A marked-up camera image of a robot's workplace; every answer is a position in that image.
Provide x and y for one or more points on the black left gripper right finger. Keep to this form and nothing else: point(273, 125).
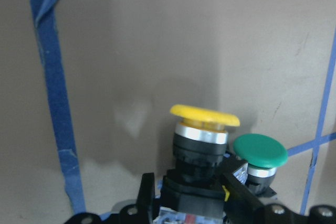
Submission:
point(242, 206)

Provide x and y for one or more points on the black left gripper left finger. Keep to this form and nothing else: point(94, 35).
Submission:
point(146, 197)

